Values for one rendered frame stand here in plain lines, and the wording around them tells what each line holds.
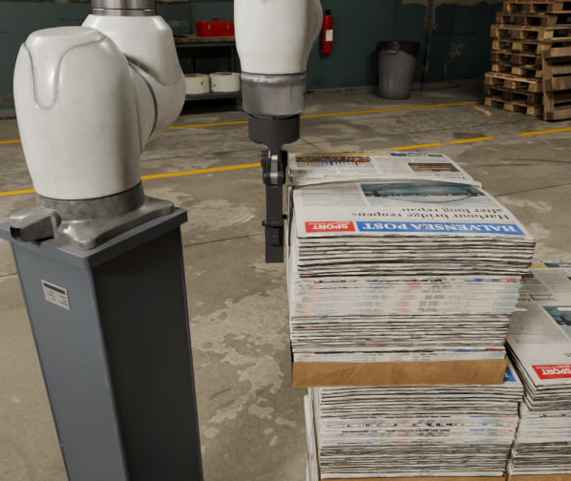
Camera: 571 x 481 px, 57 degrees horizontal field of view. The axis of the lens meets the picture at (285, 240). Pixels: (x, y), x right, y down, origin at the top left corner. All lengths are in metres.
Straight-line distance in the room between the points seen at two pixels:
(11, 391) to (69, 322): 1.38
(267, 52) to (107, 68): 0.22
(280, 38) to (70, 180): 0.34
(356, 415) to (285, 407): 1.16
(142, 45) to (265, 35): 0.28
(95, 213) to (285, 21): 0.37
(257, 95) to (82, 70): 0.23
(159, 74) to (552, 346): 0.76
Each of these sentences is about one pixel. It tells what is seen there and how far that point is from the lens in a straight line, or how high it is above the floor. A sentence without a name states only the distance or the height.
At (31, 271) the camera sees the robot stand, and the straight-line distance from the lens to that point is 0.90.
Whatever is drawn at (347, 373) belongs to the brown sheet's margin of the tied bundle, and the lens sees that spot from 0.72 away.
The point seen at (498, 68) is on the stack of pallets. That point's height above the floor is 0.49.
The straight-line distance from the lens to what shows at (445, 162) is 0.93.
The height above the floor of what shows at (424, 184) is 1.06.
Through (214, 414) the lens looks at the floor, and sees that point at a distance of 1.93.
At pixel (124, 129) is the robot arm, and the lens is 0.78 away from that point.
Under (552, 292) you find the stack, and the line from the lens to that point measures 1.07.
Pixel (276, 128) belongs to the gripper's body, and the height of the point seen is 1.15.
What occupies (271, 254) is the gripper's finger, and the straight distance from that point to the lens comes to 0.84.
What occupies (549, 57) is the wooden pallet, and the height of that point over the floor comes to 0.70.
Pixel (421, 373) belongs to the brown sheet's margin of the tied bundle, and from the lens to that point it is 0.74.
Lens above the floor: 1.31
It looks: 25 degrees down
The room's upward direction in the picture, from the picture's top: straight up
